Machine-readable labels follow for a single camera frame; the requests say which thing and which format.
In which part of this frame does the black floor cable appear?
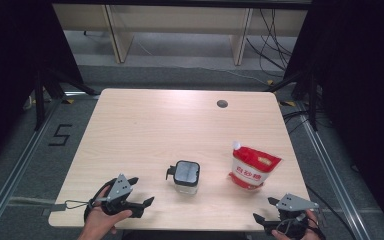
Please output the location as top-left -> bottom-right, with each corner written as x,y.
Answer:
305,185 -> 359,240

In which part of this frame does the aluminium floor rail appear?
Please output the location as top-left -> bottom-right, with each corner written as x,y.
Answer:
0,194 -> 58,207
296,101 -> 368,240
0,96 -> 65,240

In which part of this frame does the thin wire loop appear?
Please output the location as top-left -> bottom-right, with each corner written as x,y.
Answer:
50,199 -> 94,212

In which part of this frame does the black metal stand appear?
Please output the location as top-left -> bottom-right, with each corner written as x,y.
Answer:
265,70 -> 324,132
33,65 -> 98,132

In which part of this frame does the person's right hand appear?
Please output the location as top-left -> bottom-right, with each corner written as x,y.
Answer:
271,209 -> 323,240

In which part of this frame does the white floor cable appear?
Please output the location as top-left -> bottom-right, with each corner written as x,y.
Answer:
135,38 -> 272,85

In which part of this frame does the person's left hand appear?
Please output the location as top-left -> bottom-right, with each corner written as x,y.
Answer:
79,185 -> 134,236

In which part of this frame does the light wooden desk frame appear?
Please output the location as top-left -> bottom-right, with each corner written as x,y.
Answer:
52,3 -> 309,66

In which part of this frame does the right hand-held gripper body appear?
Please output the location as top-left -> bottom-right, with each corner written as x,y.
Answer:
263,193 -> 320,240

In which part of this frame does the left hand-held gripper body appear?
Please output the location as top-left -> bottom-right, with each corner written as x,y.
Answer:
84,173 -> 145,219

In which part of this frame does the bundle of black cables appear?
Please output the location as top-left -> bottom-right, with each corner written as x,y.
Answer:
245,8 -> 298,73

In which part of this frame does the dark curtain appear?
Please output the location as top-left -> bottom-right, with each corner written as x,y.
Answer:
0,0 -> 85,174
283,0 -> 384,234

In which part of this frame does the red and white sugar pouch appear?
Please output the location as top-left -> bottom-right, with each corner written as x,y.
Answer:
228,140 -> 283,191

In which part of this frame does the glass jar with black lid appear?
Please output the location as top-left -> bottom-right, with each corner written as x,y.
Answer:
165,160 -> 201,195

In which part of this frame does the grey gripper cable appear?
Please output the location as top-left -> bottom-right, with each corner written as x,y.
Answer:
275,213 -> 307,235

